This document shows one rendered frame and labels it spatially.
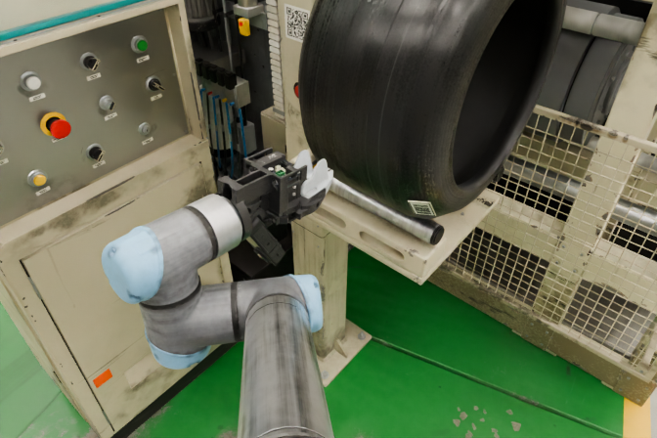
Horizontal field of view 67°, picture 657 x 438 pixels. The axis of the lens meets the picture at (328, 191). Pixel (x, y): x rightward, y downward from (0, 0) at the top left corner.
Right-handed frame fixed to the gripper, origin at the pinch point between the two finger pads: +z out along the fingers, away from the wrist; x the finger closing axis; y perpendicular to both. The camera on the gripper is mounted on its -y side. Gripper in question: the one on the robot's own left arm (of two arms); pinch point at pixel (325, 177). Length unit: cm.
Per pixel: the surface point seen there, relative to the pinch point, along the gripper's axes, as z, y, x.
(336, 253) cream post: 43, -58, 27
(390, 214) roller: 24.3, -19.7, 0.6
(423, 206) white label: 15.1, -7.4, -10.6
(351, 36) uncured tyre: 9.8, 19.3, 5.0
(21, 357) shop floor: -27, -118, 112
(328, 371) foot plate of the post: 41, -108, 23
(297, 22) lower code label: 27.8, 12.3, 33.1
